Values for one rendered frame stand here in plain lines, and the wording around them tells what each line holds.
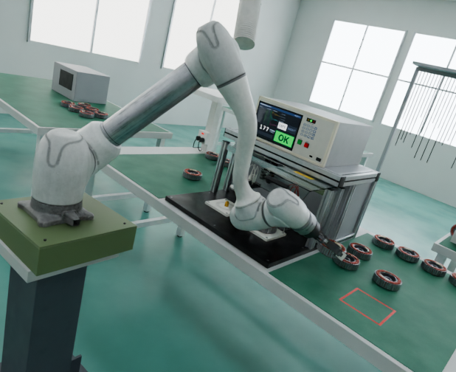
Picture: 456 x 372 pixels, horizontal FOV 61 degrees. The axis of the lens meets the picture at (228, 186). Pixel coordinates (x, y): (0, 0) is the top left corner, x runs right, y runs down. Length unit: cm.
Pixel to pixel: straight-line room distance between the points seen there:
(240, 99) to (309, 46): 810
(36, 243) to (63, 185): 20
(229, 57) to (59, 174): 62
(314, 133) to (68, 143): 101
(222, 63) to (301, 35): 830
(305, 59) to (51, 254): 844
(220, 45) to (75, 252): 75
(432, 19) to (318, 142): 678
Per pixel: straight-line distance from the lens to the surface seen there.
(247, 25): 293
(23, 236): 128
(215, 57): 120
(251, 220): 138
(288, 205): 128
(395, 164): 822
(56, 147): 128
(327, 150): 172
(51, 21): 609
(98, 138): 143
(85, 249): 129
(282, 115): 185
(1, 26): 589
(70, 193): 131
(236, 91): 121
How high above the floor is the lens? 146
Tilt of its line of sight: 18 degrees down
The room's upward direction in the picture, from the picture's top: 15 degrees clockwise
